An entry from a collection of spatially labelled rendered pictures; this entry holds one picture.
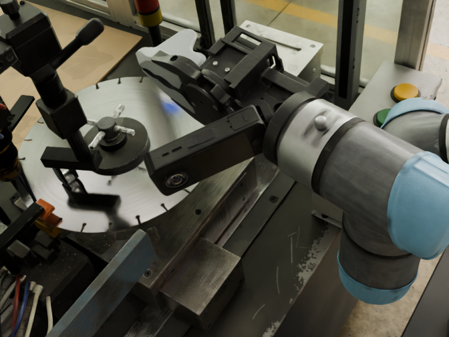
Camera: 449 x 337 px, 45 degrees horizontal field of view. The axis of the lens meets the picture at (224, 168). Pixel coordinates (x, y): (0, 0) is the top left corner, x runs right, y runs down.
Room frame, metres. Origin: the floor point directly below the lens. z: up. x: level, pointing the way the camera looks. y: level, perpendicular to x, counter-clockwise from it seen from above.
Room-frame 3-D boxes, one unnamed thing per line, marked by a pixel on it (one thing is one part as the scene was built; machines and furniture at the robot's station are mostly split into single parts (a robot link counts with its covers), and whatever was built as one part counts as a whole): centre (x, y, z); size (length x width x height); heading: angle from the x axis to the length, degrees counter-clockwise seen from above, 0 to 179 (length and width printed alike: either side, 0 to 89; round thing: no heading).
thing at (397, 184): (0.25, -0.13, 1.21); 0.11 x 0.08 x 0.09; 38
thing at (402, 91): (0.66, -0.33, 0.90); 0.04 x 0.04 x 0.02
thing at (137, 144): (0.62, 0.17, 0.96); 0.11 x 0.11 x 0.03
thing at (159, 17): (0.91, 0.08, 0.98); 0.05 x 0.04 x 0.03; 47
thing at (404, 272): (0.27, -0.14, 1.11); 0.11 x 0.08 x 0.11; 147
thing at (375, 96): (0.62, -0.27, 0.82); 0.28 x 0.11 x 0.15; 137
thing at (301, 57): (0.82, -0.11, 0.82); 0.18 x 0.18 x 0.15; 47
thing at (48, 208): (0.48, 0.30, 0.95); 0.10 x 0.03 x 0.07; 137
